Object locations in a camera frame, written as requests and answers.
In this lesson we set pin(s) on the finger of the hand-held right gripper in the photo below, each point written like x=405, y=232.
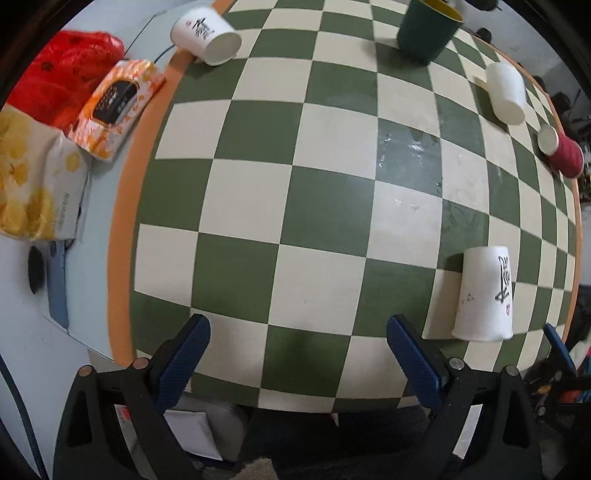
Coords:
x=559, y=347

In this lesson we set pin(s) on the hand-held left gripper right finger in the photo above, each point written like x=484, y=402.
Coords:
x=415, y=355

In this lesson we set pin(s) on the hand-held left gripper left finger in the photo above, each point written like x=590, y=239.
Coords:
x=184, y=355

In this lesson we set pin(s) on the white paper cup black print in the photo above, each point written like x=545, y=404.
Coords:
x=203, y=34
x=487, y=295

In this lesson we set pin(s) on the red ribbed paper cup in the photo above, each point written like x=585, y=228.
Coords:
x=564, y=154

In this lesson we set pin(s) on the plain white paper cup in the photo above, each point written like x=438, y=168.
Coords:
x=507, y=92

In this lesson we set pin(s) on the dark green cup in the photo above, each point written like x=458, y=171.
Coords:
x=427, y=30

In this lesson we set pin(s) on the black oval object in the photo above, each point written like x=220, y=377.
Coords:
x=36, y=270

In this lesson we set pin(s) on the green white checkered mat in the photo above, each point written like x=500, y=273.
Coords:
x=323, y=194

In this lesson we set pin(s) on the yellow white tissue pack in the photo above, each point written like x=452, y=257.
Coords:
x=37, y=180

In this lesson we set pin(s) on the orange wet wipes pack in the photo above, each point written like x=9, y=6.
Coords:
x=119, y=110

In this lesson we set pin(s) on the red plastic bag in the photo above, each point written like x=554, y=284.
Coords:
x=60, y=81

